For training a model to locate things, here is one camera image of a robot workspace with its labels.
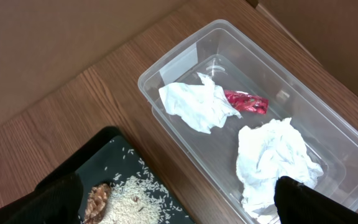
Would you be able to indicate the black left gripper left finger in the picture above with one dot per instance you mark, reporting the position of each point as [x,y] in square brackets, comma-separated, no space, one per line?
[57,203]

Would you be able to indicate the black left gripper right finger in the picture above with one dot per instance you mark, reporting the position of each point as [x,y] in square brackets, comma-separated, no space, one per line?
[298,204]

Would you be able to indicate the brown food chunk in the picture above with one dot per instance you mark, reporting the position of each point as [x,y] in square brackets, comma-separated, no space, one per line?
[96,203]

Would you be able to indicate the white napkin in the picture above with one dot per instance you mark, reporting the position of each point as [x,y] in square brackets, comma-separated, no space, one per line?
[265,154]

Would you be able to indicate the pile of rice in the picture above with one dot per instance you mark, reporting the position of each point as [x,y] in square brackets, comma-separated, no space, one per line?
[138,197]

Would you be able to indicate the red wrapper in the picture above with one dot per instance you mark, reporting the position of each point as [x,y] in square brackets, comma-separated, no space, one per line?
[242,101]

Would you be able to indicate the small white tissue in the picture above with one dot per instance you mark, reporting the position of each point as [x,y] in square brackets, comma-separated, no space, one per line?
[201,107]

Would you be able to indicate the black tray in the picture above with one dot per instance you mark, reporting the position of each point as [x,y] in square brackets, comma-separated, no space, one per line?
[109,158]

